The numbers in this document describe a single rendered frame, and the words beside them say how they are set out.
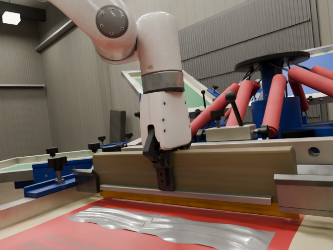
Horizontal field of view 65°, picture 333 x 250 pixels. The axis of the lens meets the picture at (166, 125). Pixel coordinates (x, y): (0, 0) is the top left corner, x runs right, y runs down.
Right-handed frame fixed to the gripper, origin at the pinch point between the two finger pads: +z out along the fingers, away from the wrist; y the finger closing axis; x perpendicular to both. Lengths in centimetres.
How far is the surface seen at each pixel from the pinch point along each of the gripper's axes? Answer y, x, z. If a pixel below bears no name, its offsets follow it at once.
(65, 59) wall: -538, -774, -259
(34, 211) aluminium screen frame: 12.6, -25.5, 4.8
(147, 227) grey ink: 9.6, 0.8, 5.6
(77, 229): 13.6, -10.9, 5.9
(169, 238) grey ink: 10.8, 5.5, 5.8
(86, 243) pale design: 16.3, -5.0, 5.9
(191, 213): 1.6, 3.8, 5.9
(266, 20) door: -397, -68, -143
